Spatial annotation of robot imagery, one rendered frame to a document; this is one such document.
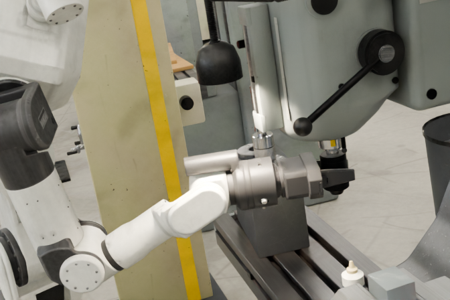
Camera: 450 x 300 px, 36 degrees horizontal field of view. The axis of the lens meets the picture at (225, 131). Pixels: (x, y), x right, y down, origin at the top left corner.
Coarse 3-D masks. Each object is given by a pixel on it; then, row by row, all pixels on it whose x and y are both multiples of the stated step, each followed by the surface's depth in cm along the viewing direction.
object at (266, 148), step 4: (272, 140) 152; (256, 144) 151; (260, 144) 151; (264, 144) 151; (268, 144) 151; (272, 144) 152; (256, 148) 152; (260, 148) 151; (264, 148) 151; (268, 148) 151; (272, 148) 152; (256, 152) 152; (260, 152) 152; (264, 152) 151; (268, 152) 151; (272, 152) 152; (256, 156) 153; (260, 156) 152; (264, 156) 152; (268, 156) 152; (272, 156) 152; (272, 160) 152; (276, 160) 154
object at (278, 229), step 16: (240, 160) 162; (256, 208) 150; (272, 208) 151; (288, 208) 152; (304, 208) 153; (256, 224) 152; (272, 224) 152; (288, 224) 153; (304, 224) 154; (256, 240) 153; (272, 240) 153; (288, 240) 154; (304, 240) 155
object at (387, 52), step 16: (368, 32) 108; (384, 32) 106; (368, 48) 106; (384, 48) 106; (400, 48) 107; (368, 64) 106; (384, 64) 107; (352, 80) 106; (336, 96) 106; (320, 112) 106; (304, 128) 105
